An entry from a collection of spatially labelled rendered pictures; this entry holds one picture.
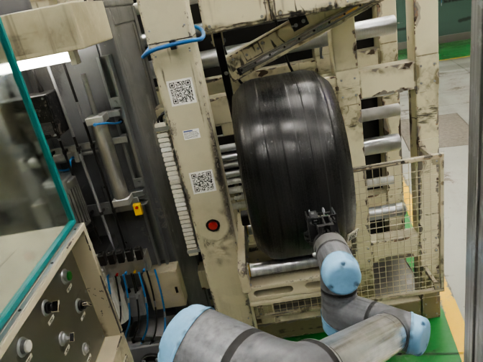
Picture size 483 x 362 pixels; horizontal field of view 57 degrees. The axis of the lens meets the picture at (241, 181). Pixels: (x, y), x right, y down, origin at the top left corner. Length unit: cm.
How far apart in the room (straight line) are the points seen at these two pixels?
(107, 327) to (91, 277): 17
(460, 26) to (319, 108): 980
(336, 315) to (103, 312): 69
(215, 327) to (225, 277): 94
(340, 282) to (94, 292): 71
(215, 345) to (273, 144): 69
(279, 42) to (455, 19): 934
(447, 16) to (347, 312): 1012
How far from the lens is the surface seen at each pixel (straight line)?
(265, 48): 170
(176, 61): 131
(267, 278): 151
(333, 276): 90
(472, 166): 46
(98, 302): 135
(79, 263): 129
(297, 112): 123
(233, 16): 155
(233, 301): 164
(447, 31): 1091
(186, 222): 148
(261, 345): 61
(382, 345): 80
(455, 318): 266
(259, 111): 124
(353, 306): 96
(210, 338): 63
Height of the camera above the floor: 174
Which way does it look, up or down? 23 degrees down
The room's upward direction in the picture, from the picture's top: 11 degrees counter-clockwise
